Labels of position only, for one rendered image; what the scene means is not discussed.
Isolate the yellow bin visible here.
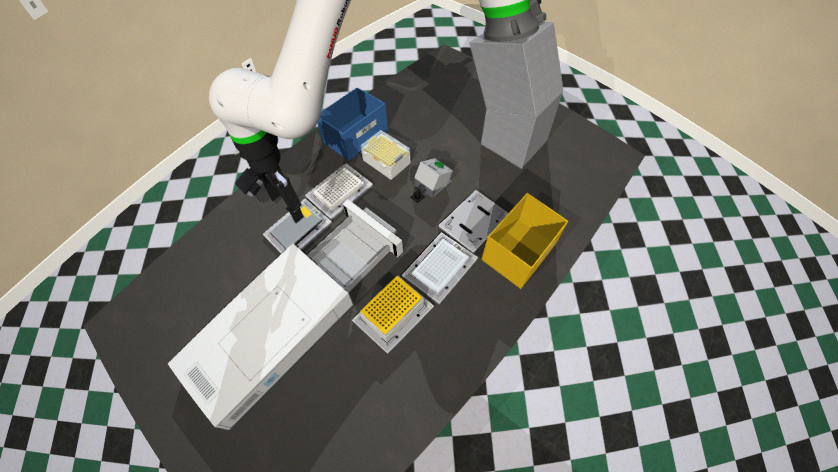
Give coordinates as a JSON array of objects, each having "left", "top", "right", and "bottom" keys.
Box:
[{"left": 482, "top": 193, "right": 568, "bottom": 289}]

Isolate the blue box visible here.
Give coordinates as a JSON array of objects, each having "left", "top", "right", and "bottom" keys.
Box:
[{"left": 318, "top": 87, "right": 388, "bottom": 161}]

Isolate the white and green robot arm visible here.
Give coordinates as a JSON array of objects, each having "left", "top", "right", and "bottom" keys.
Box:
[{"left": 209, "top": 0, "right": 547, "bottom": 161}]

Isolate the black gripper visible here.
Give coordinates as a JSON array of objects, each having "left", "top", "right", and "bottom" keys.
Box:
[{"left": 247, "top": 146, "right": 304, "bottom": 223}]

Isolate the yellow plate with grid of dark holes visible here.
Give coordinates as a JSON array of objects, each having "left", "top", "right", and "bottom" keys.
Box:
[{"left": 360, "top": 276, "right": 424, "bottom": 342}]

